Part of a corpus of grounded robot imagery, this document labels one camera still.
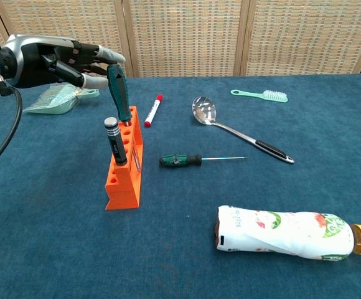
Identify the blue felt table cover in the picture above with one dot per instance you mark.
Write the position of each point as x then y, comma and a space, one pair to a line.
74, 249

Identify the orange tool holder rack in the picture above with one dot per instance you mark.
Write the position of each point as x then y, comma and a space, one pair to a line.
126, 187

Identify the tea bottle yellow cap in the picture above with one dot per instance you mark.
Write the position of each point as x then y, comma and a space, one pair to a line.
277, 232

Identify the green black slim screwdriver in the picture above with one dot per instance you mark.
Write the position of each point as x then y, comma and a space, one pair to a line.
180, 160

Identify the black knurled metal screwdriver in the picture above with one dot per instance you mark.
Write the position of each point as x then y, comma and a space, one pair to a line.
116, 146

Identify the woven folding screen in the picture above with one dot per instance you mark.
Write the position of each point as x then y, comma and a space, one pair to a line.
183, 37

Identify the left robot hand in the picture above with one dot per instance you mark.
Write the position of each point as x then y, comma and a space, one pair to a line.
31, 65

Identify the mint green brush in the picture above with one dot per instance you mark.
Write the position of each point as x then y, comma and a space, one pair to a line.
274, 96

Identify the slotted steel serving spoon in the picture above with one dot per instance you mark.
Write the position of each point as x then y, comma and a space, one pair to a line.
203, 110

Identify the white marker red cap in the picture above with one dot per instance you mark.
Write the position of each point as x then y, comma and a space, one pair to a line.
153, 111

